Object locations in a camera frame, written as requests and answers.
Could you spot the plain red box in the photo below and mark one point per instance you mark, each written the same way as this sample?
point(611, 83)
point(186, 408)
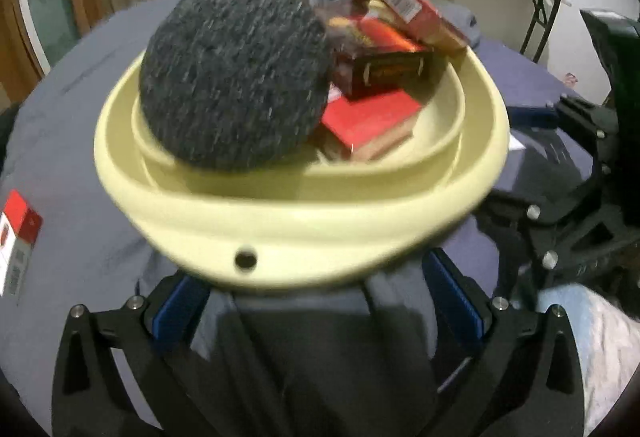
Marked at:
point(370, 117)

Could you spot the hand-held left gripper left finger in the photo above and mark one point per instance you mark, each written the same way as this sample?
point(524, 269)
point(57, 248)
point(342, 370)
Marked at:
point(172, 312)

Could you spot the black sponge disc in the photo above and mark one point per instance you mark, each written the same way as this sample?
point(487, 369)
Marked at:
point(225, 77)

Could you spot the pale yellow plastic basin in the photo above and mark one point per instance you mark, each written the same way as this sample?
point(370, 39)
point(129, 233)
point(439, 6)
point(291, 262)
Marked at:
point(300, 227)

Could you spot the red and white carton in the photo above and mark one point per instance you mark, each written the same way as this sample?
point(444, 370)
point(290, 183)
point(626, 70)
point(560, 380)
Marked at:
point(20, 237)

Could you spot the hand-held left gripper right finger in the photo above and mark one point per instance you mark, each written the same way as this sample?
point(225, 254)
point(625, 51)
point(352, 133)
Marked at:
point(457, 302)

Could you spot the light blue cloth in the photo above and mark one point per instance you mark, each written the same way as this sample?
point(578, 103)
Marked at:
point(600, 342)

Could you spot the dark grey cloth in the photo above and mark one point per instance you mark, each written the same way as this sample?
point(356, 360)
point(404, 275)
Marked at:
point(390, 297)

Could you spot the dark box gold medal print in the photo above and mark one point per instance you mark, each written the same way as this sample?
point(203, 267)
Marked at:
point(390, 62)

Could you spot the red carton silver end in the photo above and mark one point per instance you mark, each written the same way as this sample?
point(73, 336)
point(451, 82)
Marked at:
point(415, 12)

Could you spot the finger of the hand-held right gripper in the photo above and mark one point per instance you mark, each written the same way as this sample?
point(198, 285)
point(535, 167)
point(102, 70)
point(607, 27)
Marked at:
point(532, 115)
point(575, 217)

